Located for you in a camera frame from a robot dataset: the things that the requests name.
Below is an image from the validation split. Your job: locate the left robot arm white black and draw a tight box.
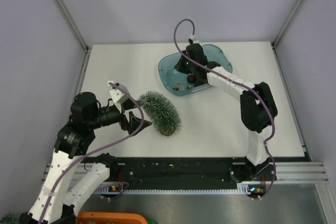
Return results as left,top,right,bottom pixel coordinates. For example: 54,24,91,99
19,88,151,223

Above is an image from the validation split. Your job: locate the left aluminium frame post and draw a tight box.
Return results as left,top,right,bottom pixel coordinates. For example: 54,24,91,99
54,0,89,52

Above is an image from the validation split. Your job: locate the aluminium frame post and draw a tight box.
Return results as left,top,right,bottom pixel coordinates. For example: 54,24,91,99
271,0,306,50
54,0,89,52

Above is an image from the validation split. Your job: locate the purple cable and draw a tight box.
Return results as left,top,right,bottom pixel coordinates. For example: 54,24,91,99
174,19,277,200
39,82,144,222

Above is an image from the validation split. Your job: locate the spare green tree corner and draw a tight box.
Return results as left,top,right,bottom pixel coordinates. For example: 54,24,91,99
0,212,20,224

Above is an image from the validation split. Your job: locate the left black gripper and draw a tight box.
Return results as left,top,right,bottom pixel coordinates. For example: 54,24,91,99
88,97,152,135

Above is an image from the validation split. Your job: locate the white cable duct strip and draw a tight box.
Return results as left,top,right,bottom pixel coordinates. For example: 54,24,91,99
93,182,253,196

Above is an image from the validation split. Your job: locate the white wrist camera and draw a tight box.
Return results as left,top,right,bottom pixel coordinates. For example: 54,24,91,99
108,81,129,112
188,34,201,45

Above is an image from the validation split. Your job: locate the orange plastic bin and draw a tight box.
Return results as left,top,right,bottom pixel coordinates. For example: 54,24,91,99
76,212,148,224

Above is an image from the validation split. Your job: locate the small green christmas tree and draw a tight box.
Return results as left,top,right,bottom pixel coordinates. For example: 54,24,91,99
138,91,181,137

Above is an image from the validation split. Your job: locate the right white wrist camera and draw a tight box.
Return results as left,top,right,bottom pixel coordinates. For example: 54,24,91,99
188,34,201,45

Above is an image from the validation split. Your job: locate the teal plastic tray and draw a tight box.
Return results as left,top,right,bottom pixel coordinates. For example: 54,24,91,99
158,44,233,96

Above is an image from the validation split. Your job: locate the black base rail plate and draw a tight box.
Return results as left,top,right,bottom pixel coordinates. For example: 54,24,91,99
89,155,279,184

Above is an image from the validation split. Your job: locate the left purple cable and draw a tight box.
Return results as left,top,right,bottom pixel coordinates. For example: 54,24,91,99
39,82,144,222

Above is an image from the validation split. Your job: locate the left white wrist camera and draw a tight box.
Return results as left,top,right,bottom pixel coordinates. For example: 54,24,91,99
108,81,129,112

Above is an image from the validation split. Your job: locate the dark red ball ornament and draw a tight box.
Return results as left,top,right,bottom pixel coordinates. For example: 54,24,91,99
187,75,196,83

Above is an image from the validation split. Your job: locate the right aluminium frame post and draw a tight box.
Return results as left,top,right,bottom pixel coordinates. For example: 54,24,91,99
271,0,306,50

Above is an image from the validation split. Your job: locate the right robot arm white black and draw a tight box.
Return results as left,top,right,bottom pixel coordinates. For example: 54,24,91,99
175,43,278,180

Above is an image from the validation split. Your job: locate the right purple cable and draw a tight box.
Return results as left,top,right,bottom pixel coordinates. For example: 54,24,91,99
174,19,277,200

